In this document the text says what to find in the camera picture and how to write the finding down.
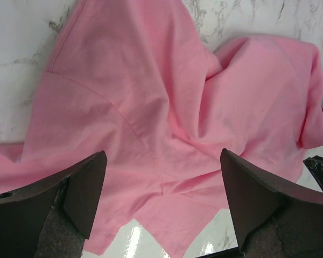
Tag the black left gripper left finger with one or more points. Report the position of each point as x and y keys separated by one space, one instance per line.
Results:
x=54 y=216

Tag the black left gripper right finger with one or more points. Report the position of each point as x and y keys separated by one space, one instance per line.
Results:
x=272 y=217

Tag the pink t shirt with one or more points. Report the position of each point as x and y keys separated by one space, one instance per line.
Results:
x=133 y=79

